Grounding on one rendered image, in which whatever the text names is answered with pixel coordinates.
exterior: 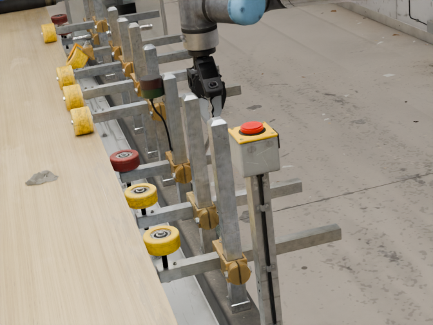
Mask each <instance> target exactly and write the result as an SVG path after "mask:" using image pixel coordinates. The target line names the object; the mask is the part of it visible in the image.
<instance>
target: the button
mask: <svg viewBox="0 0 433 325"><path fill-rule="evenodd" d="M263 129H264V126H263V124H262V123H260V122H257V121H251V122H247V123H244V124H243V125H242V126H241V127H240V131H241V132H243V133H245V134H255V133H259V132H261V131H262V130H263Z"/></svg>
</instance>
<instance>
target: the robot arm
mask: <svg viewBox="0 0 433 325"><path fill-rule="evenodd" d="M177 1H178V10H179V16H180V25H181V31H182V35H181V36H180V39H181V40H182V42H183V47H184V48H185V49H186V50H188V55H190V56H193V67H191V68H186V70H187V75H188V85H189V88H190V89H191V92H192V93H194V94H195V95H196V96H197V97H198V99H199V105H200V114H201V118H202V120H203V121H204V122H205V123H206V125H207V121H208V120H210V113H209V112H208V106H209V101H208V100H207V99H206V98H204V96H206V97H207V98H210V103H211V104H212V107H213V108H212V111H211V113H212V115H213V116H212V118H213V117H219V116H220V115H221V113H222V109H223V107H224V103H225V101H226V88H225V82H224V81H221V77H222V76H221V75H220V74H219V73H218V68H217V66H216V64H215V60H214V58H213V56H209V55H210V54H213V53H215V52H216V46H218V44H219V39H218V28H217V23H227V24H237V25H242V26H246V25H253V24H255V23H257V22H259V20H260V19H261V18H262V16H263V14H264V13H266V12H268V11H270V10H277V9H284V8H292V7H294V6H308V5H321V4H329V3H342V2H349V1H362V0H177Z"/></svg>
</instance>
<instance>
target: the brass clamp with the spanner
mask: <svg viewBox="0 0 433 325"><path fill-rule="evenodd" d="M165 156H166V160H168V161H169V163H170V168H171V173H170V174H171V175H172V177H173V178H174V180H175V182H180V183H182V184H185V183H189V182H190V181H191V180H192V176H191V167H190V161H189V159H188V158H187V159H188V161H187V162H184V163H181V164H175V163H174V162H173V159H172V154H171V151H168V152H165Z"/></svg>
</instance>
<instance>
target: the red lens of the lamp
mask: <svg viewBox="0 0 433 325"><path fill-rule="evenodd" d="M139 83H140V88H141V89H143V90H152V89H156V88H159V87H161V86H162V85H163V84H162V76H161V75H160V78H159V79H156V80H154V81H141V80H140V79H139Z"/></svg>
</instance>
